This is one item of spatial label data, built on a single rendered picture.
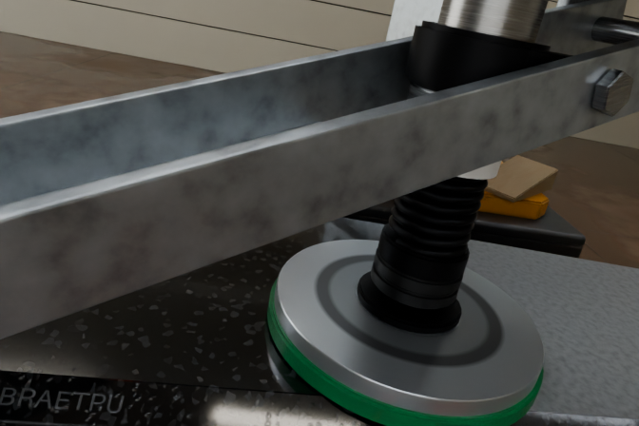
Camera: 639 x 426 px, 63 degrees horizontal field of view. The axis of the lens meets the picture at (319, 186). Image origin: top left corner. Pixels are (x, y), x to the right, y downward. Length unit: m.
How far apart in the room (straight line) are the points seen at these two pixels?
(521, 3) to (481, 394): 0.24
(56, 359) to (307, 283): 0.18
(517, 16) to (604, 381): 0.30
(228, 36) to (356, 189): 6.15
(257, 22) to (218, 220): 6.12
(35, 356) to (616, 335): 0.48
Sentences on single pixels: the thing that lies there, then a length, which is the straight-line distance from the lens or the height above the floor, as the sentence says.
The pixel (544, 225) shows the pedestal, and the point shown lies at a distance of 1.16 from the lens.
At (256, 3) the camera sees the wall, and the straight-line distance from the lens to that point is 6.33.
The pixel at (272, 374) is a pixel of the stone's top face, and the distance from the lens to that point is 0.37.
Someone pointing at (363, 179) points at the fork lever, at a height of 1.01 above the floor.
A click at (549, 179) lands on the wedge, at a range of 1.24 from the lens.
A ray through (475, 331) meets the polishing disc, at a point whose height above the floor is 0.88.
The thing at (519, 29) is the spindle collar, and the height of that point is 1.10.
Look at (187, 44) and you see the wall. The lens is 6.49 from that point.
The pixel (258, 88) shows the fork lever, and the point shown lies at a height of 1.03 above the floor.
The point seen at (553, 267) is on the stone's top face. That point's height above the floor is 0.85.
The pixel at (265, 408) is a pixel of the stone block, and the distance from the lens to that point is 0.36.
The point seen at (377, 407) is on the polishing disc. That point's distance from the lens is 0.35.
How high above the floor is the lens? 1.09
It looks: 20 degrees down
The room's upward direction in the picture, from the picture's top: 11 degrees clockwise
